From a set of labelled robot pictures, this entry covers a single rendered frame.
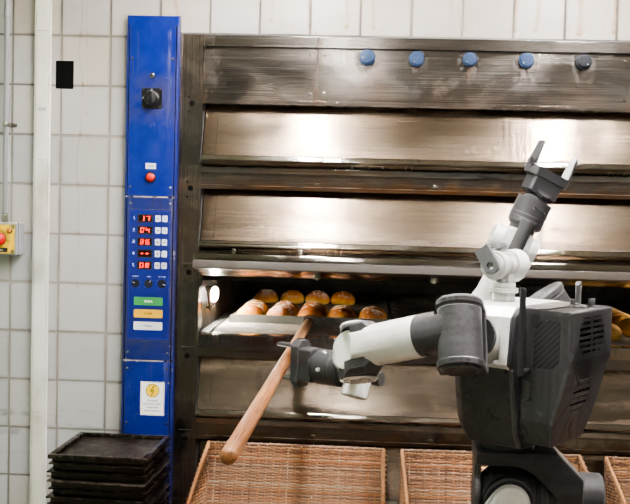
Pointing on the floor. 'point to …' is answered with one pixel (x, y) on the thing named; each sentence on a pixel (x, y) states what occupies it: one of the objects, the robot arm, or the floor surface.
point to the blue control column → (155, 26)
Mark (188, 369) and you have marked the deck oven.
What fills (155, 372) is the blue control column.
